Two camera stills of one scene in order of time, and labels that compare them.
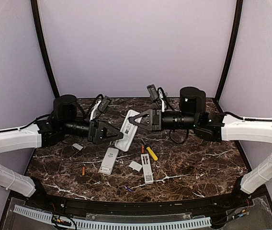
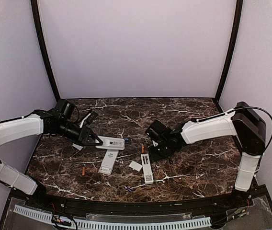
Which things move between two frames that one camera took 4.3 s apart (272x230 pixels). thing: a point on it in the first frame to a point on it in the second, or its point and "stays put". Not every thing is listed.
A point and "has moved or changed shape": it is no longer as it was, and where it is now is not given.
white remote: (128, 131) has moved or changed shape
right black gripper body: (156, 120) to (163, 152)
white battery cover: (77, 146) stays put
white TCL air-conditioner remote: (108, 164) stays put
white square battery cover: (135, 166) stays put
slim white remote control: (146, 168) stays put
